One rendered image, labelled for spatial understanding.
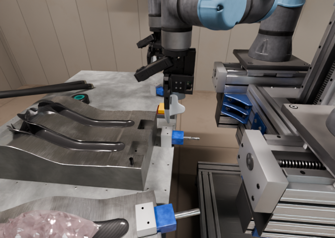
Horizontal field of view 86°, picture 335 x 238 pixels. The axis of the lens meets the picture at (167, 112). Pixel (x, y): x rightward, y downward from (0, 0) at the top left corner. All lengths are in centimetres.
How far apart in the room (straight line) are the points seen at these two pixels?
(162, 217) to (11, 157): 41
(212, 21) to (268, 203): 33
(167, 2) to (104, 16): 239
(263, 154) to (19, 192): 61
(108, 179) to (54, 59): 294
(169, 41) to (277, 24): 43
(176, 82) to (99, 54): 251
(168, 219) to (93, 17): 269
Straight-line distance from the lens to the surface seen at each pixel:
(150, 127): 62
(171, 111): 52
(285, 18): 78
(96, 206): 46
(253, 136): 42
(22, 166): 63
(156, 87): 93
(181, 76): 48
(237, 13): 38
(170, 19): 45
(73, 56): 316
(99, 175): 52
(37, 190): 63
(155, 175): 56
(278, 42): 78
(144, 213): 41
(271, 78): 82
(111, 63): 293
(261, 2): 47
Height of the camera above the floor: 124
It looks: 33 degrees down
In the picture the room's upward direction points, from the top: straight up
